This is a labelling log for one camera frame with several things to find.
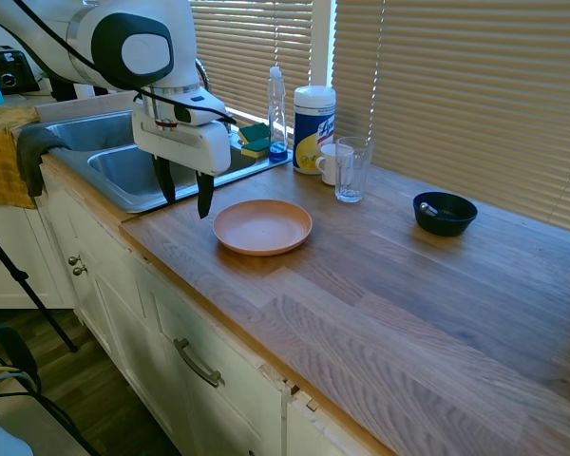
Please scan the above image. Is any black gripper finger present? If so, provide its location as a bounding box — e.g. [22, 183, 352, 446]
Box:
[196, 171, 216, 220]
[152, 156, 178, 206]

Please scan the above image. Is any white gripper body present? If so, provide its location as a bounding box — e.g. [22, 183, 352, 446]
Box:
[131, 109, 233, 176]

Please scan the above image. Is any stainless steel double sink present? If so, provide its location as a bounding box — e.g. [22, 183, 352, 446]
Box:
[45, 108, 295, 215]

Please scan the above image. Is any white mug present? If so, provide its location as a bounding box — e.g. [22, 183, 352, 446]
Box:
[314, 143, 355, 187]

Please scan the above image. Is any green yellow sponge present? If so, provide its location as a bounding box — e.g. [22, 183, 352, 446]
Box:
[237, 123, 271, 144]
[240, 137, 271, 161]

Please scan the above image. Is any orange plate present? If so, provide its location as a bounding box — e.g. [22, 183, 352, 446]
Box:
[212, 199, 314, 258]

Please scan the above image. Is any clear dish soap bottle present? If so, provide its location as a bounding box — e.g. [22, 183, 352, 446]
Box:
[267, 66, 290, 163]

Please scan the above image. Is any narrow beige window blind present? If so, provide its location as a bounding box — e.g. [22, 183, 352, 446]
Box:
[188, 0, 315, 127]

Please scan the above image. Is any Lysol wipes canister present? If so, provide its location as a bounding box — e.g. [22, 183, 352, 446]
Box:
[292, 85, 337, 177]

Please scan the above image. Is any white kitchen cabinet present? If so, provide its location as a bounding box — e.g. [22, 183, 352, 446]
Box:
[0, 159, 398, 456]

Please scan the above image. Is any grey cloth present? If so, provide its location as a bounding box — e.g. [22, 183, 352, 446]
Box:
[15, 123, 73, 199]

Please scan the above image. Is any clear glass tumbler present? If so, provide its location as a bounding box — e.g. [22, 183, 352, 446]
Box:
[333, 136, 376, 204]

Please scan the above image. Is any yellow towel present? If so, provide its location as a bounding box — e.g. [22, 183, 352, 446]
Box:
[0, 105, 42, 211]

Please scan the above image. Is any black tripod leg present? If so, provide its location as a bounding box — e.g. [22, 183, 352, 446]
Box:
[0, 221, 80, 353]

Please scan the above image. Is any black toaster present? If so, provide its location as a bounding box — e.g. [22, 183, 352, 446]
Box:
[0, 45, 42, 96]

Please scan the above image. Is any dark blue bowl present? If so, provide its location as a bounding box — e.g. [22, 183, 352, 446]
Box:
[411, 191, 479, 238]

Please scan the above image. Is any wide beige window blind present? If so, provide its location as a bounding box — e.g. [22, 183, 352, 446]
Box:
[333, 0, 570, 238]

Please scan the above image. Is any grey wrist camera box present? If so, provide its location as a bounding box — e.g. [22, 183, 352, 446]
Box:
[172, 92, 230, 127]

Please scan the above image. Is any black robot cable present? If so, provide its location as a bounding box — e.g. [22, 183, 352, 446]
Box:
[0, 0, 238, 126]

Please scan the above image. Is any white window frame post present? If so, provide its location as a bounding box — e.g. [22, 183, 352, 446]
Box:
[311, 0, 339, 89]

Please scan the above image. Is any metal cabinet bar handle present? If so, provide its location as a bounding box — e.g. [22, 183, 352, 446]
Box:
[172, 337, 225, 389]

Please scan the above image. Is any black cart frame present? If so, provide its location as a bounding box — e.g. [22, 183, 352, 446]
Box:
[0, 326, 101, 456]

